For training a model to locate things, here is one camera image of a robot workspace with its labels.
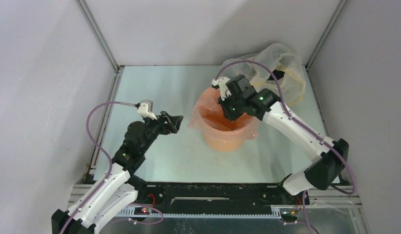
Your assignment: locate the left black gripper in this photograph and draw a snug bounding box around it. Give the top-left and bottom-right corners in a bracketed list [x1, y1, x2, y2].
[140, 111, 182, 154]

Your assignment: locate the pink plastic trash bag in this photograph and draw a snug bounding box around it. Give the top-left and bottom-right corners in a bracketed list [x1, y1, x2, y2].
[188, 87, 260, 141]

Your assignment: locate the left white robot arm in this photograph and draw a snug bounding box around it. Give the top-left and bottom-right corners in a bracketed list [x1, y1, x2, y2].
[51, 111, 183, 234]

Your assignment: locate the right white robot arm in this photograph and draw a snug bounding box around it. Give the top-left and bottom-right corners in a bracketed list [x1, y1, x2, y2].
[212, 75, 349, 204]

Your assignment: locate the orange plastic trash bin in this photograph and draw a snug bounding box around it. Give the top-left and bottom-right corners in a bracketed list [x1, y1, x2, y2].
[197, 87, 253, 154]

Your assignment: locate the clear yellowish plastic bag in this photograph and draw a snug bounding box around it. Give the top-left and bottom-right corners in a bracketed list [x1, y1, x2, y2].
[218, 43, 306, 106]

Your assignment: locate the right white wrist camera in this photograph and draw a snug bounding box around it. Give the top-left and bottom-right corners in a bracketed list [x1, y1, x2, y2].
[211, 77, 231, 101]

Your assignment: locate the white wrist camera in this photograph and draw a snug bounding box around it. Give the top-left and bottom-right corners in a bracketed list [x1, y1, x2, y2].
[211, 77, 231, 101]
[136, 100, 157, 120]

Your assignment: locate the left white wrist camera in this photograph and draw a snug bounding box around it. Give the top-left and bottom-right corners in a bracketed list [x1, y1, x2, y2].
[136, 100, 157, 120]

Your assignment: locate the black front mounting rail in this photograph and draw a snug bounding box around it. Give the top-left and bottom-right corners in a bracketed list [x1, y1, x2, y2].
[136, 182, 303, 217]

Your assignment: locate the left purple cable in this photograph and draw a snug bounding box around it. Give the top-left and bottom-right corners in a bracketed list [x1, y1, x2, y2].
[58, 101, 164, 234]

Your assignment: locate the aluminium frame post right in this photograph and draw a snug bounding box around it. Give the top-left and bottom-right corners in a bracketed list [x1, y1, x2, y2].
[305, 0, 348, 72]

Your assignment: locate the aluminium frame post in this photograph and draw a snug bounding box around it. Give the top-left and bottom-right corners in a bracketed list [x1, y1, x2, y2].
[305, 0, 348, 72]
[74, 0, 120, 72]

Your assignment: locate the aluminium frame post left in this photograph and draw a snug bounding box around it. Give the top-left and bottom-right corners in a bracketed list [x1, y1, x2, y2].
[74, 0, 120, 72]

